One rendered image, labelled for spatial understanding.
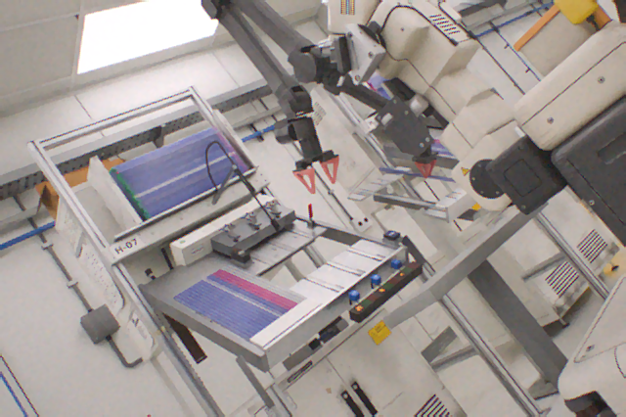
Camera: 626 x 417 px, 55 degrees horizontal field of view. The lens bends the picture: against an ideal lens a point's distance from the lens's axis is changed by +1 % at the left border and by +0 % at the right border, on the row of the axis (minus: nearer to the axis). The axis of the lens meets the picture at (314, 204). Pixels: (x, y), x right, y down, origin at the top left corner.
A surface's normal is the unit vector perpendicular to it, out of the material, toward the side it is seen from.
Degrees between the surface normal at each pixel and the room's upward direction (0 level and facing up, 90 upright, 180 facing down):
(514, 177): 90
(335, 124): 90
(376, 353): 90
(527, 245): 90
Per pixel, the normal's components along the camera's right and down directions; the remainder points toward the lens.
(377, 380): 0.40, -0.47
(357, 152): -0.69, 0.40
